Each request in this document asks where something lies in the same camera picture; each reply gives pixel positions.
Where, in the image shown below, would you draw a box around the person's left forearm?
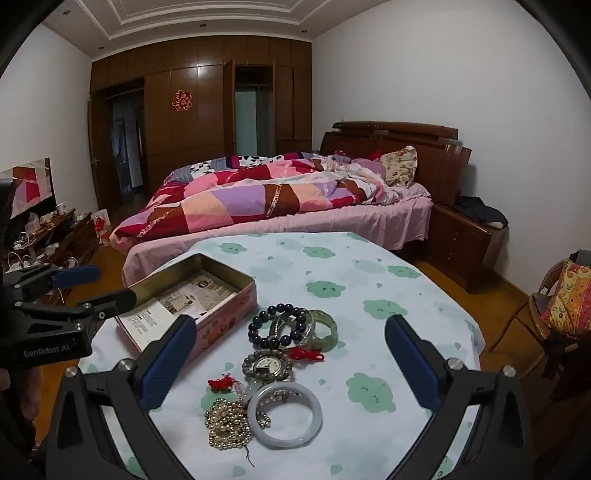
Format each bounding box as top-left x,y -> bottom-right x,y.
0,369 -> 44,457

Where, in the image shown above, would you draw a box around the beaded bracelet watch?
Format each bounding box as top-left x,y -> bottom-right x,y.
242,348 -> 294,383

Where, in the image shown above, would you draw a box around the bed with patchwork quilt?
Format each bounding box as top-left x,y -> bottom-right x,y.
121,182 -> 435,289

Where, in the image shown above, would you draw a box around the pearl necklace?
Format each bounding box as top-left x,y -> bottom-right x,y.
204,399 -> 253,449

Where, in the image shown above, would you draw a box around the wooden bed headboard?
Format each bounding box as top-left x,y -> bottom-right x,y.
320,121 -> 472,208

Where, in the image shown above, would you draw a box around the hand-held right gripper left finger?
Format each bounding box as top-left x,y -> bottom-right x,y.
45,314 -> 199,480

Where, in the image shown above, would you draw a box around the metal bead chain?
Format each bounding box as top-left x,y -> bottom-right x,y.
252,389 -> 301,429

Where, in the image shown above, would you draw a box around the wooden dresser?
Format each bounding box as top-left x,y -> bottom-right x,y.
0,208 -> 100,296

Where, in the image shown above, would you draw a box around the white instruction sheet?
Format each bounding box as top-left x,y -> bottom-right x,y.
117,295 -> 188,348

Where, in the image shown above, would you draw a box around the green jade bangle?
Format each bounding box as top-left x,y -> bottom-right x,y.
302,310 -> 338,345

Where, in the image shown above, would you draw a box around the wicker chair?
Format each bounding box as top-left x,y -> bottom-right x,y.
489,251 -> 591,370

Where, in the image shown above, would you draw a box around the printed brochure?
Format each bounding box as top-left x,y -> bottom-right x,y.
154,270 -> 238,321

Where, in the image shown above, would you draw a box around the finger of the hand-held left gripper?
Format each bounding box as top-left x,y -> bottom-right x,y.
21,289 -> 138,337
4,265 -> 101,301

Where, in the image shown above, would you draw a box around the red knot tassel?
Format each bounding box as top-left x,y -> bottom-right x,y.
287,348 -> 326,364

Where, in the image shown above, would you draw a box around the jade pendant with red knot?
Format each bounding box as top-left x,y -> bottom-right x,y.
208,375 -> 257,404

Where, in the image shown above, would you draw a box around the floral pillow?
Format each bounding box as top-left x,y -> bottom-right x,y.
379,145 -> 419,188

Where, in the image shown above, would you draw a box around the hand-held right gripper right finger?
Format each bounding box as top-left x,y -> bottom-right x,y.
385,314 -> 536,480

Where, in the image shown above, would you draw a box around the patchwork quilt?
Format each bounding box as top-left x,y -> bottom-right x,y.
109,150 -> 393,252

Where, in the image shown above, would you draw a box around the dark purple bead bracelet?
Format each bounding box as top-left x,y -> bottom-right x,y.
248,303 -> 315,350

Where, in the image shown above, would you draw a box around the pink metal tin box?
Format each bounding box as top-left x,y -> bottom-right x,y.
115,253 -> 258,365

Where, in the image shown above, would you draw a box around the white jade bangle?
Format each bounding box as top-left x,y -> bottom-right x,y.
247,382 -> 323,448

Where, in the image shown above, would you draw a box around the framed mirror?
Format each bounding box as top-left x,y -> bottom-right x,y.
9,158 -> 54,217

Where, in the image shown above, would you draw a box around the wooden wardrobe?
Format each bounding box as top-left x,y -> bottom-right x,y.
88,34 -> 315,204

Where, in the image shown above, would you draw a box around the dark clothes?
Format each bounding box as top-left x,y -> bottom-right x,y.
455,196 -> 509,227

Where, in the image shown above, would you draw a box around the wooden nightstand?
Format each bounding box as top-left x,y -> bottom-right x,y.
427,203 -> 509,294

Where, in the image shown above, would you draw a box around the silver bangle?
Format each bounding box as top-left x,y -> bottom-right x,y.
269,311 -> 317,348

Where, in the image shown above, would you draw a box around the white and red bag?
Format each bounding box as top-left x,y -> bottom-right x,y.
92,209 -> 112,246

